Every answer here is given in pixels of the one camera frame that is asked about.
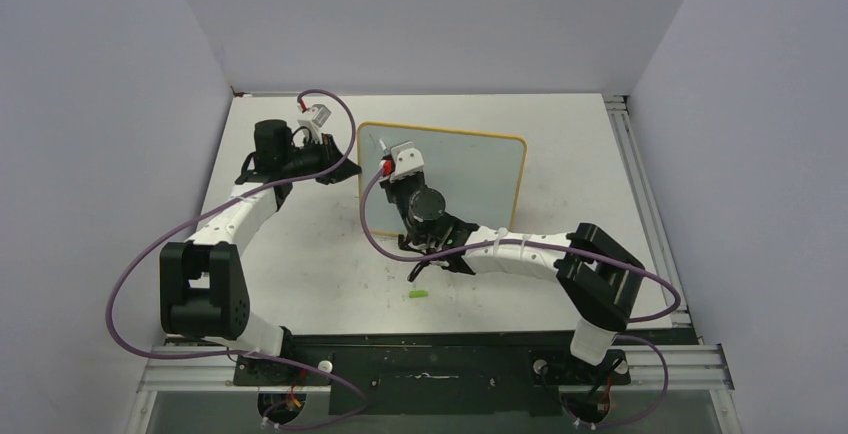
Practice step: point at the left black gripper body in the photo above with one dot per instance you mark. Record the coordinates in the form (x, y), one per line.
(319, 155)

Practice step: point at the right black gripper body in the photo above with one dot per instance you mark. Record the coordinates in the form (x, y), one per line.
(400, 191)

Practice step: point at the yellow framed whiteboard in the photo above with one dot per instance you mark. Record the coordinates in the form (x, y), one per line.
(478, 173)

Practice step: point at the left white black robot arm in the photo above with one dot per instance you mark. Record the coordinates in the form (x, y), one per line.
(203, 291)

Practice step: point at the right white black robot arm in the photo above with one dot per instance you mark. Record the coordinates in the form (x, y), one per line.
(601, 278)

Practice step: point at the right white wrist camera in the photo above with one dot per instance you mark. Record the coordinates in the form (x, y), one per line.
(401, 161)

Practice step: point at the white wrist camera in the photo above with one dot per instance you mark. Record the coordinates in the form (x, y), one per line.
(401, 161)
(312, 120)

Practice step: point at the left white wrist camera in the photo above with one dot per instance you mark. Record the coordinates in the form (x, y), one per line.
(312, 120)

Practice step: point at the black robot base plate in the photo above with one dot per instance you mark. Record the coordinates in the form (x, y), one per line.
(449, 374)

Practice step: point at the right aluminium rail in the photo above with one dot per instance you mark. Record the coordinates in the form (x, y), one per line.
(660, 249)

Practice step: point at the front aluminium frame rail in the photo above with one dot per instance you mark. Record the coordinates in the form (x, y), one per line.
(185, 387)

